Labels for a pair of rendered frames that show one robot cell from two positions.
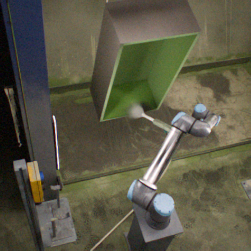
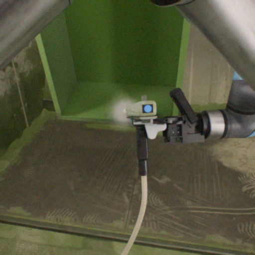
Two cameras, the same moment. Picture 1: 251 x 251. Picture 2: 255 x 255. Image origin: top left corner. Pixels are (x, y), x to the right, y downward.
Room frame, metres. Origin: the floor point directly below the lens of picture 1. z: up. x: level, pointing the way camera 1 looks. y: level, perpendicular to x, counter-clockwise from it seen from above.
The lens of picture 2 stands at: (1.35, -0.72, 1.12)
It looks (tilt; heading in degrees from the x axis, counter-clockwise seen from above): 32 degrees down; 35
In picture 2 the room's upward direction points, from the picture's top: straight up
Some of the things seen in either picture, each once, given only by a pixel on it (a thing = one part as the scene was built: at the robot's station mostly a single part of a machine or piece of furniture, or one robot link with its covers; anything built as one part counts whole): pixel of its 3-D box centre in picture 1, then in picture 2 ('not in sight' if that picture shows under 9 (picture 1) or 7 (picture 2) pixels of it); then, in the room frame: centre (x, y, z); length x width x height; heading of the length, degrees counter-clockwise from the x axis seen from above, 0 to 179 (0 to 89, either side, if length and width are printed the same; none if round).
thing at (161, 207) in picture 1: (161, 207); not in sight; (1.16, -0.36, 0.83); 0.17 x 0.15 x 0.18; 66
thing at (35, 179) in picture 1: (35, 182); not in sight; (0.89, 0.42, 1.42); 0.12 x 0.06 x 0.26; 26
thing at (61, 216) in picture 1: (57, 211); not in sight; (0.94, 0.33, 0.95); 0.26 x 0.15 x 0.32; 26
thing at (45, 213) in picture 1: (55, 222); not in sight; (0.93, 0.35, 0.78); 0.31 x 0.23 x 0.01; 26
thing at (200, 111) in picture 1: (200, 111); (250, 89); (2.10, -0.61, 0.83); 0.12 x 0.09 x 0.12; 66
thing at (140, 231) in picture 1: (150, 232); not in sight; (1.16, -0.37, 0.32); 0.31 x 0.31 x 0.64; 26
